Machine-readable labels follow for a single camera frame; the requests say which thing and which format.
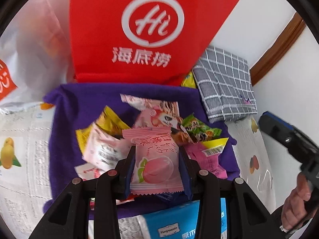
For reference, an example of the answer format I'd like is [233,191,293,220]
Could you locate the fruit print tablecloth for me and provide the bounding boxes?
[0,102,277,239]

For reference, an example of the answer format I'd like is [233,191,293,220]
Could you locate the blue tissue box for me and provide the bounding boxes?
[142,198,227,239]

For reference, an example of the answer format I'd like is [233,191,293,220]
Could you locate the green triangular snack packet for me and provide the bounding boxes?
[181,113,222,143]

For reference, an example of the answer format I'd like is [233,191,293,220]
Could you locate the pink yellow-edged snack packet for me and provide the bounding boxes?
[186,137,229,180]
[120,93,180,130]

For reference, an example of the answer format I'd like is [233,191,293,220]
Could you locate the brown wooden door frame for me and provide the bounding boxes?
[249,12,306,82]

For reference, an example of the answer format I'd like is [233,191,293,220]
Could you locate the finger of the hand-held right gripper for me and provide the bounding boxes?
[258,112,303,152]

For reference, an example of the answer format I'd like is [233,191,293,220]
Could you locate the purple towel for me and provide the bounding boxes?
[42,83,241,221]

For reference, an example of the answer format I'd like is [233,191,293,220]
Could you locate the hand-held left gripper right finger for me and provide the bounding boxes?
[179,146,286,239]

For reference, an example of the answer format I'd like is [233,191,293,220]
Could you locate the yellow triangular snack packet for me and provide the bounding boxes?
[75,106,130,152]

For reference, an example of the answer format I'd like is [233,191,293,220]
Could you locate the person's right hand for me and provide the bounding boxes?
[281,173,312,232]

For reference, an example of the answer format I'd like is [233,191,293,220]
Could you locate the grey checked folded cloth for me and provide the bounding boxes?
[192,46,258,123]

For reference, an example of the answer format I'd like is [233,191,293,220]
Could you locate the red paper bag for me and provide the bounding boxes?
[68,0,243,86]

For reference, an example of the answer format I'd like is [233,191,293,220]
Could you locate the white plastic bag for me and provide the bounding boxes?
[0,0,78,115]

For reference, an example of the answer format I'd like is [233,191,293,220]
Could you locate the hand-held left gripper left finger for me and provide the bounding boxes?
[29,146,136,239]

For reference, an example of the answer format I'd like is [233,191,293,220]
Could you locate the yellow green packet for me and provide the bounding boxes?
[181,71,198,88]

